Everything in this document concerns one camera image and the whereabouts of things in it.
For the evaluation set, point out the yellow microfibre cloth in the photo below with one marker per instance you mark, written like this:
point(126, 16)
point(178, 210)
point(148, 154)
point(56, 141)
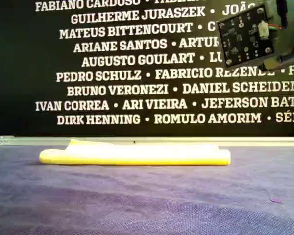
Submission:
point(137, 156)

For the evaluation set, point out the aluminium frame rail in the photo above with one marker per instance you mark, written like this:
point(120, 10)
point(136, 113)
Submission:
point(259, 141)

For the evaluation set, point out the right wrist camera circuit board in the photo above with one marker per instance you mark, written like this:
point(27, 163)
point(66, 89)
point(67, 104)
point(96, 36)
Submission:
point(245, 36)

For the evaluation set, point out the black banner with white names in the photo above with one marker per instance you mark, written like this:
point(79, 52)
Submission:
point(27, 61)

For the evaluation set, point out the yellow lattice right gripper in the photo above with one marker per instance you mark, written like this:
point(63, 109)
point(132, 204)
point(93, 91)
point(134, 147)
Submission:
point(292, 41)

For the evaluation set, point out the pink round sticker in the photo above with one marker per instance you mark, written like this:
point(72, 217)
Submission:
point(275, 200)

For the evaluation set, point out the purple table cover sheet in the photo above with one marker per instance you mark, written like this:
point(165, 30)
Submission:
point(137, 200)

